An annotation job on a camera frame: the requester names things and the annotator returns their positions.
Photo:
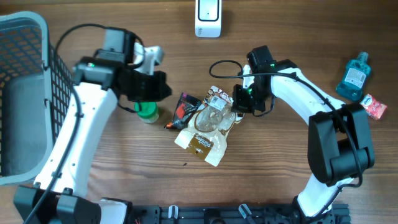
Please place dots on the green lid jar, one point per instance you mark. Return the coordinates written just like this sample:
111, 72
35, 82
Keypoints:
148, 112

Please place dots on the beige bread bag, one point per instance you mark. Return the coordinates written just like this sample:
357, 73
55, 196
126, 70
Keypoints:
206, 133

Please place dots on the black mounting rail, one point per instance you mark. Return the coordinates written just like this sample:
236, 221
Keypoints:
269, 214

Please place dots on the black red snack packet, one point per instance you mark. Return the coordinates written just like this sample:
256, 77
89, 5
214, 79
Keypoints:
185, 109

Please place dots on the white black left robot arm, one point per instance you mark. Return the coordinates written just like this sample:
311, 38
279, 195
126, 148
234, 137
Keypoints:
124, 66

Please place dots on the blue mouthwash bottle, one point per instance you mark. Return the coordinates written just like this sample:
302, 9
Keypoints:
352, 83

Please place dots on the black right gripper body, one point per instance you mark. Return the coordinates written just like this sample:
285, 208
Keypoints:
250, 98

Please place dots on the grey plastic basket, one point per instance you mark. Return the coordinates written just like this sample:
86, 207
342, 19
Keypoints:
36, 91

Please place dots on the red tissue packet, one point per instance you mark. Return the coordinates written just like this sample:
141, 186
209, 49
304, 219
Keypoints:
374, 108

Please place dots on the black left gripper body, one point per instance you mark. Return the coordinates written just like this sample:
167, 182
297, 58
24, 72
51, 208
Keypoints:
144, 86

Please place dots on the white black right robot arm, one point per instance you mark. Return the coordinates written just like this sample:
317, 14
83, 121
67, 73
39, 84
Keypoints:
339, 138

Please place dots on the white barcode scanner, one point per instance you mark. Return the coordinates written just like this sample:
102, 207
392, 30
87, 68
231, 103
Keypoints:
208, 16

